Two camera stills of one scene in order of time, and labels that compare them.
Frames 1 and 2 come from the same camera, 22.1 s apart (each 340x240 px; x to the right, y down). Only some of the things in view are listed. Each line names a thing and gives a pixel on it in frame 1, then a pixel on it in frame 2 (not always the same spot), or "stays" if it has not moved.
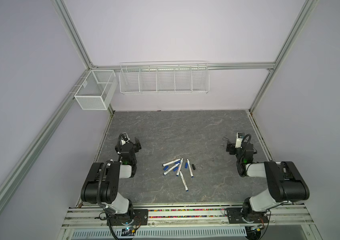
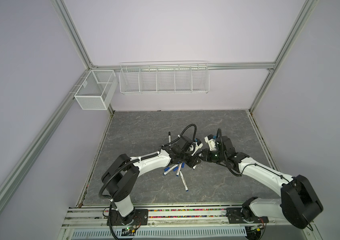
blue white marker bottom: x=183 y=181 stays
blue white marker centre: x=179 y=168 stays
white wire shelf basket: x=164 y=77 stays
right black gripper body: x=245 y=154 -> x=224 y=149
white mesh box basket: x=98 y=91 stays
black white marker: x=190 y=168 -> x=169 y=138
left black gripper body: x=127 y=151 -> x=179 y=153
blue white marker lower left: x=171 y=169 stays
